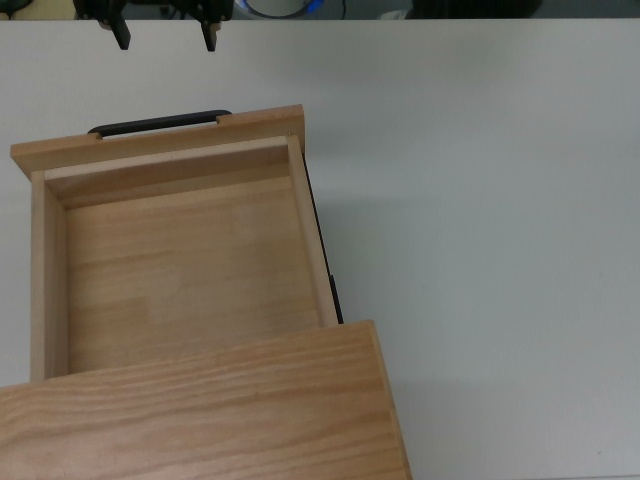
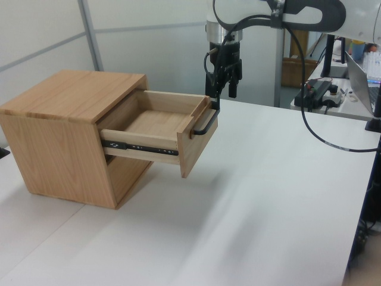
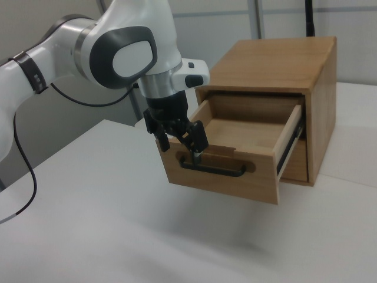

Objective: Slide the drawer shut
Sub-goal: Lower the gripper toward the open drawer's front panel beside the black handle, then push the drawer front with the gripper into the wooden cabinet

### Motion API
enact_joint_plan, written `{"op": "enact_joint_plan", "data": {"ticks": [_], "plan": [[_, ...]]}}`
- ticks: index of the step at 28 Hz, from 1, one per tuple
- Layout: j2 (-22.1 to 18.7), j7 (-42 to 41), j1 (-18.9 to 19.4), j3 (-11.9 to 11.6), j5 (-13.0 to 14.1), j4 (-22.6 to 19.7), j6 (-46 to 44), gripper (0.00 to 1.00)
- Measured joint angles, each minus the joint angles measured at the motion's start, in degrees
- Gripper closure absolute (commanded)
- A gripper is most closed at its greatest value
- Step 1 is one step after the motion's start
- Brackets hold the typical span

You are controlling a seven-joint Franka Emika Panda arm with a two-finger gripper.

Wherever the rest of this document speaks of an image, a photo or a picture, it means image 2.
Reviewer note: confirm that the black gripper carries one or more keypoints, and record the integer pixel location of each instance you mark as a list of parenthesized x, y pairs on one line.
[(233, 52)]

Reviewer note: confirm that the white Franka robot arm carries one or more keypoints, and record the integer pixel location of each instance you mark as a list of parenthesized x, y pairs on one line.
[(357, 18)]

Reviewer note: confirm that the brown cardboard box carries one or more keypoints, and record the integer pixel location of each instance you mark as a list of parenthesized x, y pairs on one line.
[(293, 73)]

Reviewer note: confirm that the grey emergency stop box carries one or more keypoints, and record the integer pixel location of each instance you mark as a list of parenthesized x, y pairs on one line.
[(332, 96)]

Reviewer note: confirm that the black monitor stand pole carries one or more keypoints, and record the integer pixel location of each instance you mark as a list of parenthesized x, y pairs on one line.
[(328, 53)]

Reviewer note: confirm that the grey side desk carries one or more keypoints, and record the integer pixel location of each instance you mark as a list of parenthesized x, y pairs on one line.
[(339, 111)]

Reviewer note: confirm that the silver laptop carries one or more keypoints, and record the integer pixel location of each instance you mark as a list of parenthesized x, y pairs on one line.
[(358, 80)]

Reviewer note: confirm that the white tube rack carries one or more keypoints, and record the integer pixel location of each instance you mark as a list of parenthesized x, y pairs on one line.
[(373, 64)]

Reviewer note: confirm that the black clamp stand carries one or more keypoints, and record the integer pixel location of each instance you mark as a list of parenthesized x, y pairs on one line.
[(375, 122)]

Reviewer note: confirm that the light wooden cabinet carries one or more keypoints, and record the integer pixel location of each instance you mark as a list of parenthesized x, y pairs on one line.
[(53, 143)]

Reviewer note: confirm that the small black clamp foot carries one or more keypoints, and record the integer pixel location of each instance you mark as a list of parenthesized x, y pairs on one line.
[(4, 152)]

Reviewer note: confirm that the grey partition frame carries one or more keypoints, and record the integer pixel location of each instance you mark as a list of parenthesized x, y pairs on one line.
[(92, 35)]

